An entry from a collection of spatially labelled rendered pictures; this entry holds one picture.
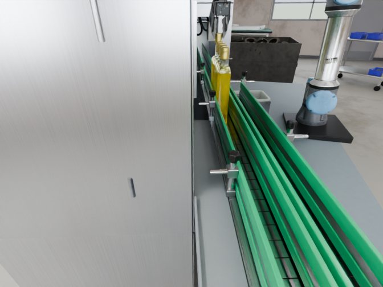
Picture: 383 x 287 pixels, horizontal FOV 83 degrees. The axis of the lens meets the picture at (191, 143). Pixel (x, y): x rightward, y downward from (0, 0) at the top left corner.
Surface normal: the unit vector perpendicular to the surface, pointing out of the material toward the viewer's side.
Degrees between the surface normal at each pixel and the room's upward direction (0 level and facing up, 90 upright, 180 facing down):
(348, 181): 0
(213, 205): 0
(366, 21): 90
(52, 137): 90
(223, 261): 0
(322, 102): 97
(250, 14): 90
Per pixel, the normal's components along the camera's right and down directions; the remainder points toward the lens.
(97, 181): 0.03, 0.52
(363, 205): -0.01, -0.85
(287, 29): -0.24, 0.51
